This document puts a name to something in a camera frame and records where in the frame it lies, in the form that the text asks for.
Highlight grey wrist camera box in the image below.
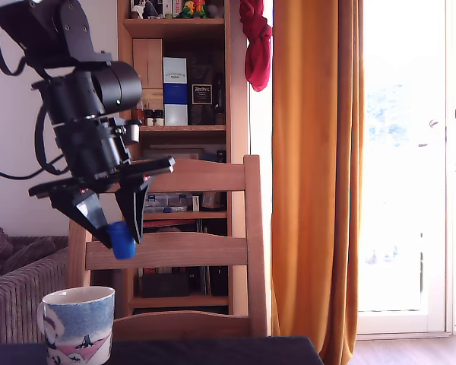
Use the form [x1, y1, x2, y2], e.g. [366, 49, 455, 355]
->
[106, 117, 141, 146]

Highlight brown corduroy sofa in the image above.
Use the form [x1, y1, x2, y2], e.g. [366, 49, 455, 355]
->
[0, 227, 71, 345]

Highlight brown corduroy cushion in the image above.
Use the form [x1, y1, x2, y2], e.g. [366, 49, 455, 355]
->
[0, 227, 68, 283]

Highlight white and blue carton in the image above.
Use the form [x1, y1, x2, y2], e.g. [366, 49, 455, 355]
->
[163, 56, 189, 127]

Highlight light wooden drawer box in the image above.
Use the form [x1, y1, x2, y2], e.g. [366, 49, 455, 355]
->
[132, 37, 164, 112]

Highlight brown paper bag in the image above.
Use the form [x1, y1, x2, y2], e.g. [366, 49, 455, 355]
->
[201, 191, 224, 212]

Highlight clear plastic organizer box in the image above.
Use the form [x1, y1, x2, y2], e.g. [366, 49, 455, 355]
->
[144, 192, 193, 208]
[143, 205, 188, 214]

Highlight dark glass bottle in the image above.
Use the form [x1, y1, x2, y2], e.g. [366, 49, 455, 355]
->
[214, 71, 226, 126]

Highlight tall black box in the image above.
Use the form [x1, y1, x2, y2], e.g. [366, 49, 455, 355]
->
[208, 265, 230, 297]

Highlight white glazed door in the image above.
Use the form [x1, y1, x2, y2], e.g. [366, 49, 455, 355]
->
[356, 0, 456, 336]

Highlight black whisky box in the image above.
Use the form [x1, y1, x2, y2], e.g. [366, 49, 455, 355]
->
[187, 56, 216, 126]

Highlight blue coffee capsule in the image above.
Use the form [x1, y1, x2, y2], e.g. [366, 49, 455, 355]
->
[106, 221, 138, 261]

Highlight black cable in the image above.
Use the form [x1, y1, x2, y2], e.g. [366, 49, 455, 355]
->
[0, 21, 28, 77]
[0, 154, 70, 181]
[33, 103, 70, 176]

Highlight dark blue tablecloth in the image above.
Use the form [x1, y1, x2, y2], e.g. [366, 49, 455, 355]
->
[0, 335, 325, 365]

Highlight tall wooden bookshelf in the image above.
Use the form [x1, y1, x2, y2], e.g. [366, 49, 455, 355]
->
[116, 0, 251, 317]

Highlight green parrot figurines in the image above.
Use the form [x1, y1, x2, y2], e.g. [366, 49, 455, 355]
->
[179, 0, 211, 20]

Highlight mustard yellow curtain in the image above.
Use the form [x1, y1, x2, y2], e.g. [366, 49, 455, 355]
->
[270, 0, 366, 365]

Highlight flat dark box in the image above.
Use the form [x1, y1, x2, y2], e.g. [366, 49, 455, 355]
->
[139, 273, 192, 299]

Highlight blue patterned coffee mug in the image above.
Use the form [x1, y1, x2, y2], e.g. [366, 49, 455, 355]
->
[36, 286, 116, 365]

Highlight red hanging cloth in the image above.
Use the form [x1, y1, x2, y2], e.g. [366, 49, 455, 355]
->
[239, 0, 274, 93]

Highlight wooden slatted chair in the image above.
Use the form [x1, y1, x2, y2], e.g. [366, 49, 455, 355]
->
[67, 154, 269, 341]

